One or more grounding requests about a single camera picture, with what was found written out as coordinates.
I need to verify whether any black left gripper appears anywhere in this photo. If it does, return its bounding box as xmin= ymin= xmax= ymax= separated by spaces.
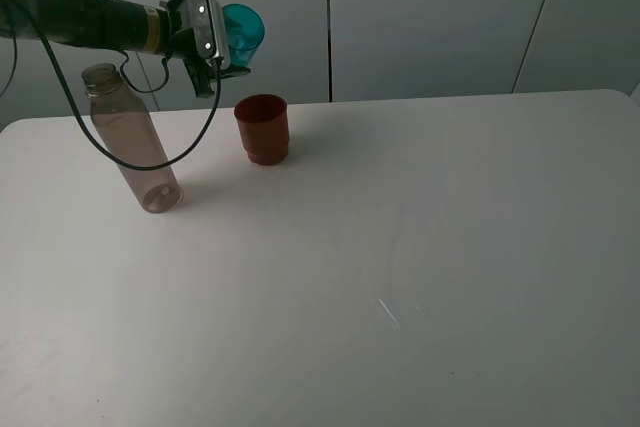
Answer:
xmin=164 ymin=0 xmax=251 ymax=98

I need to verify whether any teal translucent plastic cup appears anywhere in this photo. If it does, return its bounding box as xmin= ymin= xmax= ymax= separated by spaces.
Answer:
xmin=223 ymin=4 xmax=265 ymax=67

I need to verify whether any clear brownish plastic bottle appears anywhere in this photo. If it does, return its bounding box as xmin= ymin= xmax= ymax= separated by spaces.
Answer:
xmin=81 ymin=63 xmax=183 ymax=214

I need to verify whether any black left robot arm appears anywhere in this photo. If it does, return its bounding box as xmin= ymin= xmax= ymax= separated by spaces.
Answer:
xmin=1 ymin=0 xmax=250 ymax=98

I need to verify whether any red plastic cup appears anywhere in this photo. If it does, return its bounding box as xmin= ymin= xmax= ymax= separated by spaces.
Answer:
xmin=234 ymin=94 xmax=290 ymax=166

